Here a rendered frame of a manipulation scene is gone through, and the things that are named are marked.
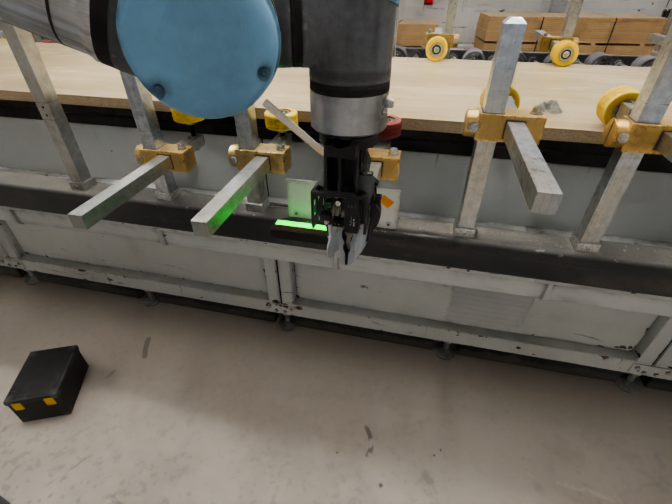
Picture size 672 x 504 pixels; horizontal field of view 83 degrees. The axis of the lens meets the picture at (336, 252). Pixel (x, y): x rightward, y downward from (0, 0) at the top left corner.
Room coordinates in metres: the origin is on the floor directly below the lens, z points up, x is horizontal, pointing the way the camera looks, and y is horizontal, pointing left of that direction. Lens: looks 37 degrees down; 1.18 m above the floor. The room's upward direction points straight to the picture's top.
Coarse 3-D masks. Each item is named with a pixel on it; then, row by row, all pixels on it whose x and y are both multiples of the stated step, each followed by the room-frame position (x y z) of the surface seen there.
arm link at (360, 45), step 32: (320, 0) 0.41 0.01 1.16; (352, 0) 0.41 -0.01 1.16; (384, 0) 0.42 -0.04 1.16; (320, 32) 0.40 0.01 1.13; (352, 32) 0.41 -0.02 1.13; (384, 32) 0.42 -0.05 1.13; (320, 64) 0.42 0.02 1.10; (352, 64) 0.41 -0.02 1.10; (384, 64) 0.42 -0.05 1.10; (352, 96) 0.41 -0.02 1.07
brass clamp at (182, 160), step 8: (168, 144) 0.90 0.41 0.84; (176, 144) 0.90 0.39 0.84; (136, 152) 0.87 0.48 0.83; (144, 152) 0.86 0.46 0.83; (152, 152) 0.86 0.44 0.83; (160, 152) 0.85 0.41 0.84; (168, 152) 0.85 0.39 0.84; (176, 152) 0.85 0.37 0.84; (184, 152) 0.85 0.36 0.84; (192, 152) 0.88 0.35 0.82; (136, 160) 0.87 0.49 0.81; (144, 160) 0.86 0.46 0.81; (176, 160) 0.84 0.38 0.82; (184, 160) 0.84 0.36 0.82; (192, 160) 0.87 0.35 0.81; (176, 168) 0.85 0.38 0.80; (184, 168) 0.84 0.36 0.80
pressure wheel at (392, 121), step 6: (390, 120) 0.87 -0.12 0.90; (396, 120) 0.86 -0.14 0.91; (390, 126) 0.83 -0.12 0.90; (396, 126) 0.84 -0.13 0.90; (384, 132) 0.83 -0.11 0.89; (390, 132) 0.83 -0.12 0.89; (396, 132) 0.84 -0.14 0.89; (378, 138) 0.84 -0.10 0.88; (384, 138) 0.83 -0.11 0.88; (390, 138) 0.84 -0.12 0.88
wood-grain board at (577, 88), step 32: (0, 64) 1.54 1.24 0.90; (64, 64) 1.54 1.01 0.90; (96, 64) 1.54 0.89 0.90; (416, 64) 1.54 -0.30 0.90; (448, 64) 1.54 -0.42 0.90; (480, 64) 1.54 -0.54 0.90; (544, 64) 1.54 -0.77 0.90; (576, 64) 1.54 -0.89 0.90; (0, 96) 1.17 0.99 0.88; (64, 96) 1.11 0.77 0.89; (96, 96) 1.09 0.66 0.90; (288, 96) 1.09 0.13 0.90; (416, 96) 1.09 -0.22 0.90; (448, 96) 1.09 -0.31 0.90; (544, 96) 1.09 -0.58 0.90; (576, 96) 1.09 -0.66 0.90; (416, 128) 0.90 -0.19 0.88; (448, 128) 0.88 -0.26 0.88; (544, 128) 0.83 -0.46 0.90; (576, 128) 0.83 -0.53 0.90
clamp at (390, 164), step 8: (376, 152) 0.76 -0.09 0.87; (384, 152) 0.76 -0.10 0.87; (400, 152) 0.77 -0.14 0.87; (376, 160) 0.74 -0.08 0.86; (384, 160) 0.74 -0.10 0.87; (392, 160) 0.73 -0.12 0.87; (384, 168) 0.73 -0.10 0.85; (392, 168) 0.73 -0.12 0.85; (384, 176) 0.73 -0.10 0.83; (392, 176) 0.73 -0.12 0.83
